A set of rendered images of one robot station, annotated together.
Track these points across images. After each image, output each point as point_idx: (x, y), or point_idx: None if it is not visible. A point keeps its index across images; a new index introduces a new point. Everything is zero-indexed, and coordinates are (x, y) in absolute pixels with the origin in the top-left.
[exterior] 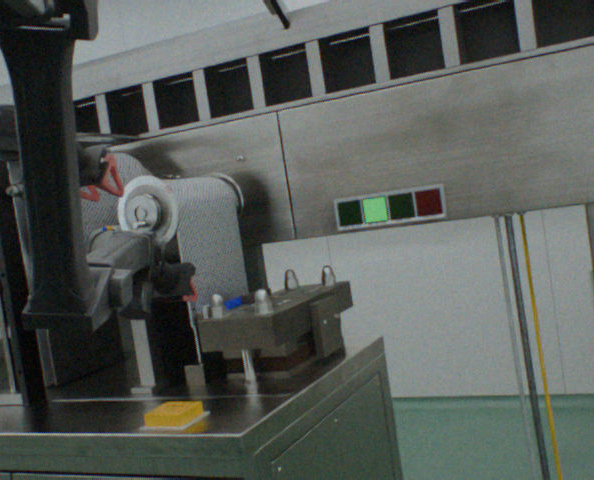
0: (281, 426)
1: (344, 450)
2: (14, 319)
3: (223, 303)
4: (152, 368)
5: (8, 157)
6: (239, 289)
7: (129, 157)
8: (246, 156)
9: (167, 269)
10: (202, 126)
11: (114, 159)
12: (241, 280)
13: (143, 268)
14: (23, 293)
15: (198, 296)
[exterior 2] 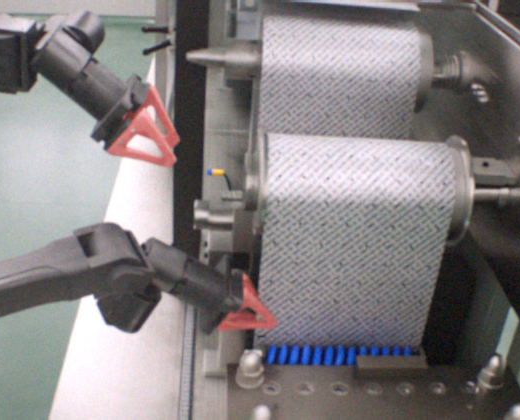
0: None
1: None
2: (173, 195)
3: (255, 371)
4: (219, 352)
5: None
6: (396, 334)
7: (414, 44)
8: None
9: (188, 290)
10: None
11: (142, 121)
12: (409, 324)
13: (67, 301)
14: (193, 171)
15: (280, 324)
